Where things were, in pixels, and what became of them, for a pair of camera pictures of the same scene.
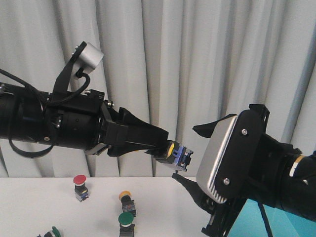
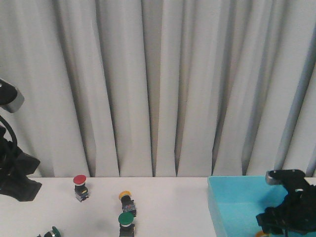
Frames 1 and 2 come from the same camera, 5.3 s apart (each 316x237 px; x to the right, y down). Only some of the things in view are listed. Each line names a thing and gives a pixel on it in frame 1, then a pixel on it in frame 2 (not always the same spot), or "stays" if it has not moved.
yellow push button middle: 128,204 stays
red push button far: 81,191 stays
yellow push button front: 180,156 to 261,234
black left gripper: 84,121 to 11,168
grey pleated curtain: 176,64 stays
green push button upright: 126,219 stays
